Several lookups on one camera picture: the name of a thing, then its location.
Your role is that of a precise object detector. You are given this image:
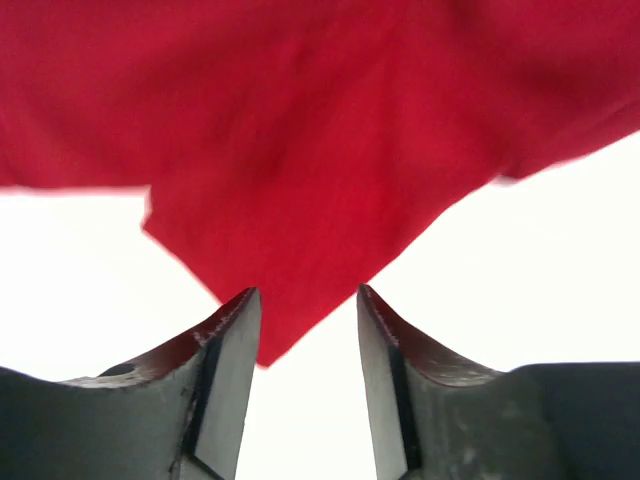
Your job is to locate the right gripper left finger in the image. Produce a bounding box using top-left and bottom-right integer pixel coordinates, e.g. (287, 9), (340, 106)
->
(1, 288), (261, 480)

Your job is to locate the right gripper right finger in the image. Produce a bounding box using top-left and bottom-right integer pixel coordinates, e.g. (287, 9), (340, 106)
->
(357, 285), (639, 480)

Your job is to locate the red t shirt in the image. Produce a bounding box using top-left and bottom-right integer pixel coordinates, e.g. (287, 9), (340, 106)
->
(1, 1), (639, 366)

